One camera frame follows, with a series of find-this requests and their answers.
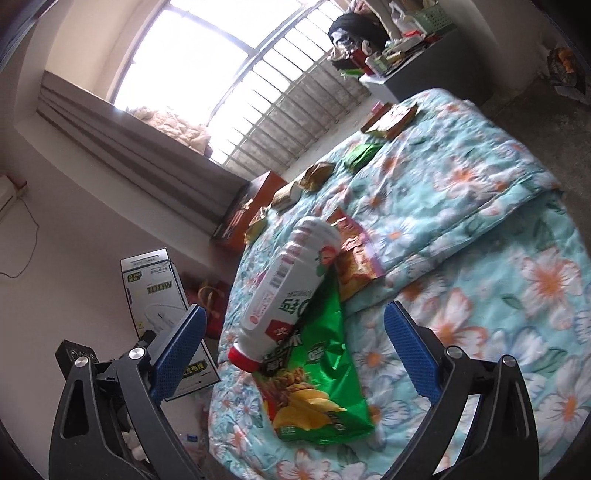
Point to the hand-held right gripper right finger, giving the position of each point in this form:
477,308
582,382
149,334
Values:
411,350

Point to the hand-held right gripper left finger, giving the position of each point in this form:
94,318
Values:
178,350

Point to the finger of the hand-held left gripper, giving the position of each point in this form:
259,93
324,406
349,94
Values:
147,337

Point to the grey and white box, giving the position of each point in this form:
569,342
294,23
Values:
157,295

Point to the green chip bag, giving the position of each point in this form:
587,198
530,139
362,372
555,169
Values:
323,369

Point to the white bottle with red cap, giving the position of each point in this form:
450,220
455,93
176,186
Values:
286,286

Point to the person's left hand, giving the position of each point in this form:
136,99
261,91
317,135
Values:
133,438

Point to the red snack packet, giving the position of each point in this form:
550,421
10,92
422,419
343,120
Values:
351,277

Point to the pink snack packet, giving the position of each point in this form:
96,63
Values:
364,240

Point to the brown snack packet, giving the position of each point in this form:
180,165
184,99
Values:
317,176
286,196
257,226

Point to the wooden cabinet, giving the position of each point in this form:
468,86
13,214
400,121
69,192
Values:
258,207

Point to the floral quilt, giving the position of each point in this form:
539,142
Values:
461,194

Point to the grey curtain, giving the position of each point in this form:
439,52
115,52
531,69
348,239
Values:
138,161

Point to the small green snack packet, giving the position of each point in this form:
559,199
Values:
362,156

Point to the beige fluffy blanket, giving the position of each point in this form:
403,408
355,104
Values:
175,129

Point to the orange and green snack packet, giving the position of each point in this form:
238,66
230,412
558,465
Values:
392,120

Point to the green plastic bag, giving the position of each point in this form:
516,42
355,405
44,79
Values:
353,74

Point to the grey cabinet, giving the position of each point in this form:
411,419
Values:
438,69

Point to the balcony railing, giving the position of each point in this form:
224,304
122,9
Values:
295,92

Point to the dark snack bag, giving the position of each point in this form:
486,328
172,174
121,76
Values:
563,64

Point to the black bag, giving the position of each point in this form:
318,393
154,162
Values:
353,30

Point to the white plastic bag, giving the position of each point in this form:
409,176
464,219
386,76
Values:
401,18

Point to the green plastic basket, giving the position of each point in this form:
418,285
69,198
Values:
434,16

